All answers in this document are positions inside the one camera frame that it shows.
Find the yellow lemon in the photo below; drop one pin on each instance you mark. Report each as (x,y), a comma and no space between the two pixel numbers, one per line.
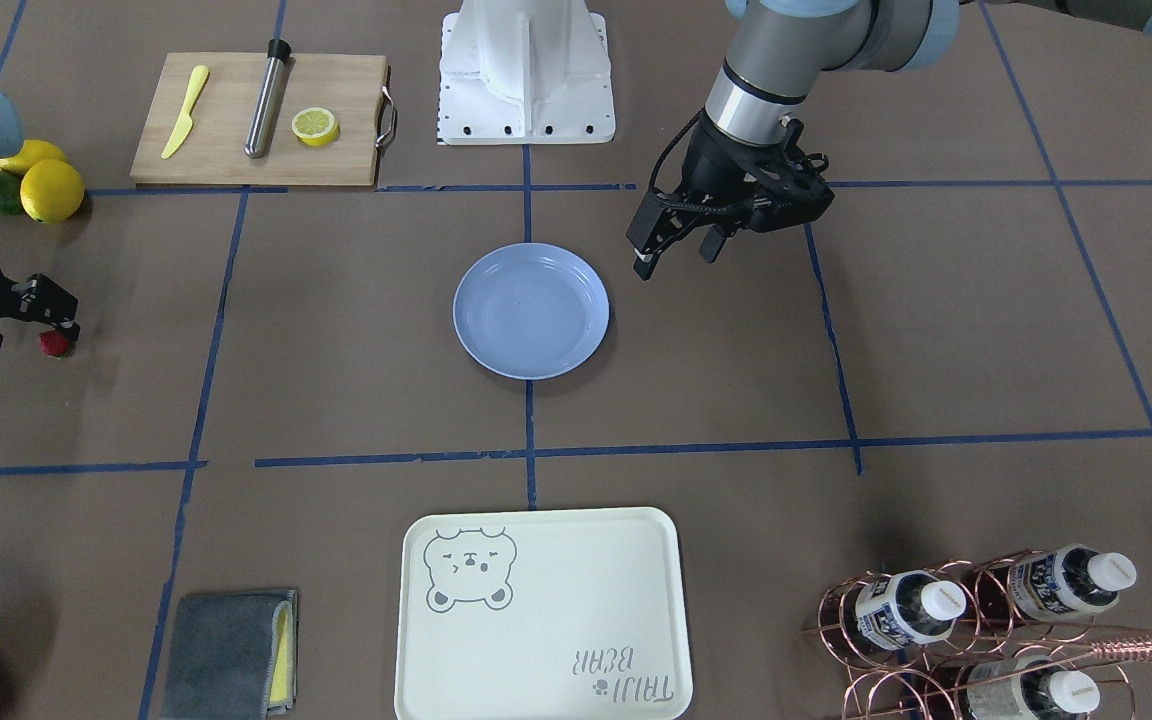
(31,153)
(51,191)

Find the yellow plastic knife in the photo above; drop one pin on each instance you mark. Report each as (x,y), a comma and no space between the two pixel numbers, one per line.
(185,122)

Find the dark drink bottle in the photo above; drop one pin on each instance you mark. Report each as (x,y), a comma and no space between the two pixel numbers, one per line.
(1073,582)
(908,608)
(1040,694)

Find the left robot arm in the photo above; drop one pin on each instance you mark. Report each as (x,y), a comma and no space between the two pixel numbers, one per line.
(781,48)

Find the blue plate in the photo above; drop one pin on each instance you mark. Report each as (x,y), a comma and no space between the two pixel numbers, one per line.
(531,311)

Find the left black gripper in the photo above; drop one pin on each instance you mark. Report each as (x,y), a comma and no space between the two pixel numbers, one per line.
(715,157)

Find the red strawberry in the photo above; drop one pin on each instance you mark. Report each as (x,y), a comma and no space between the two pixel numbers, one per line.
(55,344)

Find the half lemon slice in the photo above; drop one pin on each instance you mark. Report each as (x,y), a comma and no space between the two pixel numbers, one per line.
(315,127)

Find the copper wire bottle rack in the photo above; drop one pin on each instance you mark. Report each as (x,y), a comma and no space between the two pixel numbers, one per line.
(927,681)

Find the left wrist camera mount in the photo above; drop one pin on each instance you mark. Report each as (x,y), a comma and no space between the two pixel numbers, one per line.
(789,185)

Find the steel cylinder tool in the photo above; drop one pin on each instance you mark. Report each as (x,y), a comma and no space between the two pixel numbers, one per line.
(276,72)

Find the cream bear tray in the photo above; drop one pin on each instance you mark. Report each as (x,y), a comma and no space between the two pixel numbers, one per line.
(560,614)

